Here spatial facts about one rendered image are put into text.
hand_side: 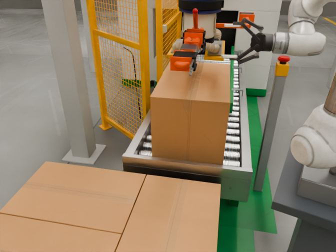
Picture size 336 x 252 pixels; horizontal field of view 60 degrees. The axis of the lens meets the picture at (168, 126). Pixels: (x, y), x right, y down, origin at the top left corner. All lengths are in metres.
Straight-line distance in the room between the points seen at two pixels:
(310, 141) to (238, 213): 1.24
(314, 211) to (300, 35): 0.70
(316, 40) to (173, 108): 0.70
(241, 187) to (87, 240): 0.81
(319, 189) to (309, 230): 0.26
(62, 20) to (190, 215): 1.56
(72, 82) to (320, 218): 1.86
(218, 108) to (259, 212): 1.01
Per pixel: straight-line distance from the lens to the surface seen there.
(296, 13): 1.44
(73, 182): 1.61
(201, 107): 1.46
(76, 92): 2.39
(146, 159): 1.59
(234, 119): 2.16
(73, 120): 2.53
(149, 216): 1.38
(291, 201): 1.24
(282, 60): 1.89
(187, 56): 1.03
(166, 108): 1.49
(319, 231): 1.44
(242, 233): 2.08
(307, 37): 1.38
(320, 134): 1.05
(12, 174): 2.76
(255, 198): 2.33
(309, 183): 1.23
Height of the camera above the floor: 1.56
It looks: 30 degrees down
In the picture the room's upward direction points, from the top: straight up
